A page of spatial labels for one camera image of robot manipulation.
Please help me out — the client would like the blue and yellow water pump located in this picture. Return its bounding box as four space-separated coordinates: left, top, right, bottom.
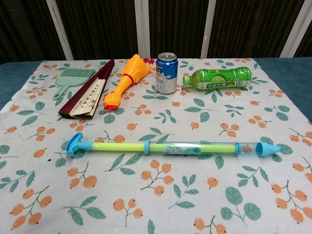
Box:
66 133 280 158

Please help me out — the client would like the mint green hand brush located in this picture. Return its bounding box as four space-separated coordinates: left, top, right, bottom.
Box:
52 68 96 101

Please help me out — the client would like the blue and white drink can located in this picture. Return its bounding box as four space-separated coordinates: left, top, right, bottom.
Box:
156 52 178 94

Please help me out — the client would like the yellow rubber chicken toy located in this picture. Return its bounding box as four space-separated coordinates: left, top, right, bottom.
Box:
102 54 155 112

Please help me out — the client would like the white fruit print tablecloth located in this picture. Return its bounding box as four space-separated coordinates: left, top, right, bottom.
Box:
0 58 312 234

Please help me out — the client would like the dark red folding paper fan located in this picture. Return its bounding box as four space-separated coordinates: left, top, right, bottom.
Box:
58 58 116 120

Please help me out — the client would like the green plastic drink bottle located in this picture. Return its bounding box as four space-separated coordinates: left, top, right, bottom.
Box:
182 66 252 92

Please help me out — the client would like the white frame post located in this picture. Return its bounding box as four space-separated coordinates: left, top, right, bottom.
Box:
200 0 224 59
134 0 151 59
280 0 312 58
45 0 74 60

